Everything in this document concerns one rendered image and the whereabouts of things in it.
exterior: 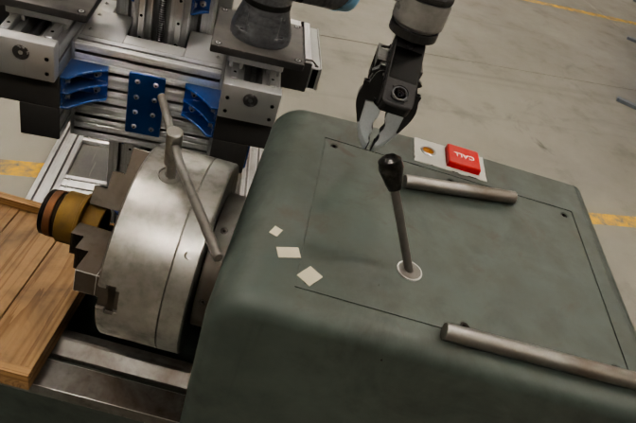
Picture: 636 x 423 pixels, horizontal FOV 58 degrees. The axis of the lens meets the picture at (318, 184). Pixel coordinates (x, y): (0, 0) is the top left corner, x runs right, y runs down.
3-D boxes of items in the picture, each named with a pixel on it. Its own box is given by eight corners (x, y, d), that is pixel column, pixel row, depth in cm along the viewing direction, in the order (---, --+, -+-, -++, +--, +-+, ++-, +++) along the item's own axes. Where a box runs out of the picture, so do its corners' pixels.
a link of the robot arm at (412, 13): (454, 13, 76) (396, -6, 76) (441, 44, 79) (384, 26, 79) (451, -6, 82) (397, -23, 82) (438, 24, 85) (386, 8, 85)
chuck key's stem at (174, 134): (160, 184, 85) (165, 125, 77) (174, 183, 86) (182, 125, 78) (162, 195, 84) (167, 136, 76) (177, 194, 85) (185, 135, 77)
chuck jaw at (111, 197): (163, 221, 96) (184, 153, 97) (156, 222, 91) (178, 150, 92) (97, 202, 96) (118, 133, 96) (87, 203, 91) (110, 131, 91)
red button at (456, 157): (473, 160, 107) (478, 151, 106) (476, 179, 102) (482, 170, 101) (443, 150, 107) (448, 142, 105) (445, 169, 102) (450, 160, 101)
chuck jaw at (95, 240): (150, 238, 90) (120, 286, 79) (145, 263, 92) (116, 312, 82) (79, 219, 89) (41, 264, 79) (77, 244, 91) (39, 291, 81)
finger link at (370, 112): (367, 132, 97) (387, 86, 92) (364, 152, 92) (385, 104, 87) (349, 127, 97) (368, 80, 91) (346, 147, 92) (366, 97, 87)
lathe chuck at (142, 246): (206, 240, 116) (229, 120, 95) (150, 384, 93) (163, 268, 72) (163, 228, 116) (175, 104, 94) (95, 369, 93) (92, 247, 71)
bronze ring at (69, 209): (116, 187, 94) (61, 171, 93) (92, 224, 87) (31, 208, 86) (114, 227, 100) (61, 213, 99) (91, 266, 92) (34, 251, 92)
